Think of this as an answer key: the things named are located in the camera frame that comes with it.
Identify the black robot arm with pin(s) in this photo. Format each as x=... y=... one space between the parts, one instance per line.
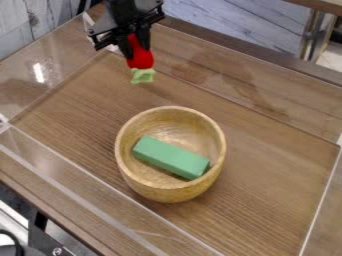
x=126 y=17

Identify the green rectangular block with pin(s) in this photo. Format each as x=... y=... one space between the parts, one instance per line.
x=172 y=158

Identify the wooden background furniture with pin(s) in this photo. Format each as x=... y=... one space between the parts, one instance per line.
x=325 y=12

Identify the red plush strawberry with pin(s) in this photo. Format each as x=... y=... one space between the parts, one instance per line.
x=141 y=63

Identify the wooden bowl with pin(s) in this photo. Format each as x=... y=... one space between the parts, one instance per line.
x=185 y=128

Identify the black table leg frame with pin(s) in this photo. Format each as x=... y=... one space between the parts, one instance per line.
x=24 y=237

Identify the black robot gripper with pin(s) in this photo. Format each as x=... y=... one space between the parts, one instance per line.
x=126 y=17

